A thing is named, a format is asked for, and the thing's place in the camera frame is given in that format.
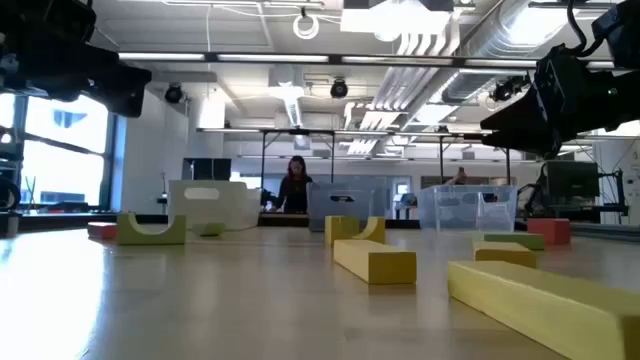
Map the white ceiling light panel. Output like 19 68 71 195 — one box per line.
339 7 454 37

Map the blue-grey translucent plastic bin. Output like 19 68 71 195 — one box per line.
306 182 389 233

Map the green arch block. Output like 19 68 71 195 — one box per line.
116 213 187 246

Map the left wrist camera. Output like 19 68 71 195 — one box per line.
0 0 97 44

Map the white plastic bin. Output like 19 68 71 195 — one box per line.
167 179 262 232

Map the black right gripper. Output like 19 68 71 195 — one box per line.
478 43 640 162

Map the yellow small rectangular block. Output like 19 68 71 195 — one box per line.
473 241 538 269

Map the yellow arch block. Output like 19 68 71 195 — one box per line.
324 215 387 246

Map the yellow short rectangular block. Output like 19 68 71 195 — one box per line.
333 238 418 285

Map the long ceiling light strip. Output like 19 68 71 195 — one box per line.
217 53 330 64
464 58 539 69
118 52 206 62

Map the grey cylinder stand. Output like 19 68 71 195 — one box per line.
0 211 21 239

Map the green half-round block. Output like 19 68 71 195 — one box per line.
191 222 227 238

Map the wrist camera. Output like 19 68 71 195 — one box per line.
591 0 640 72
0 0 97 44

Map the black ceiling camera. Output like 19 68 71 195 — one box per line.
489 74 533 104

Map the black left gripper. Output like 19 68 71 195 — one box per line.
0 38 153 119

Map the brown background desk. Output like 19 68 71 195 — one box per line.
258 212 310 228

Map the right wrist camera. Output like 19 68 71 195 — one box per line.
591 0 640 72

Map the person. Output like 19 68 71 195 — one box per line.
277 155 314 214
444 167 469 187

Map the large window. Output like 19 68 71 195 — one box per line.
0 92 119 209

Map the black equipment stand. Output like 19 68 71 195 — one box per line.
597 168 631 217

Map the black right camera cable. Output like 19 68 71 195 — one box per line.
566 0 605 58

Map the yellow long rectangular block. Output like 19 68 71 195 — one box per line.
447 260 640 360

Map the black metal workstation frame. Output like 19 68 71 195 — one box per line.
438 132 512 187
259 128 337 191

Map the white cable coil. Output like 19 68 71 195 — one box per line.
292 13 320 41

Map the clear plastic bin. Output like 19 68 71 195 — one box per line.
417 185 519 233

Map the red cube block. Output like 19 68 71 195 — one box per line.
527 218 572 246

